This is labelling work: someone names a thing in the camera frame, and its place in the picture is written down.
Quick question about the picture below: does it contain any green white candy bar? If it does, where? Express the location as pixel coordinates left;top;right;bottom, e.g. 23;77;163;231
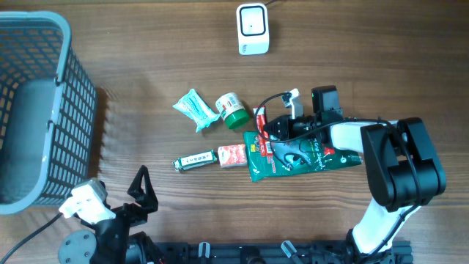
173;150;218;171

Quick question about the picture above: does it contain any white barcode scanner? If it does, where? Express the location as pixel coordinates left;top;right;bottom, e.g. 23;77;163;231
236;3;270;56

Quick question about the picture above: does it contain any grey plastic mesh basket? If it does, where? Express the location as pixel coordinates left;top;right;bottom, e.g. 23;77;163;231
1;11;98;216

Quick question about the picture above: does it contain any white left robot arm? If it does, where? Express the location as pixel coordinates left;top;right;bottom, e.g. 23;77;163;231
58;166;165;263

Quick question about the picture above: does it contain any red Nescafe sachet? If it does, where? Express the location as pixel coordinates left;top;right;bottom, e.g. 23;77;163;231
253;106;273;158

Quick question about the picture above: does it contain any green 3M gloves packet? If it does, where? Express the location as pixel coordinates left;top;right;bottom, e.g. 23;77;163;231
243;131;362;182

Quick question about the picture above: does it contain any orange white small box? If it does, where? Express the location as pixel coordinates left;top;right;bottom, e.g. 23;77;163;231
217;144;248;168

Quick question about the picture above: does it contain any teal white packet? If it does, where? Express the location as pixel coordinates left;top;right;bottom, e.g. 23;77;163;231
172;89;220;133

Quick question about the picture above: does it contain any green cap white bottle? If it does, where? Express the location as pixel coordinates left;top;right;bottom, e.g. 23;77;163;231
215;92;250;130

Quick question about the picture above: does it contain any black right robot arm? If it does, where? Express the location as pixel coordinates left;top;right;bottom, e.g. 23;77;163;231
256;85;446;263

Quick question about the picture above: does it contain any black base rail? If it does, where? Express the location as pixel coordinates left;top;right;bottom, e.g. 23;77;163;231
86;240;414;264

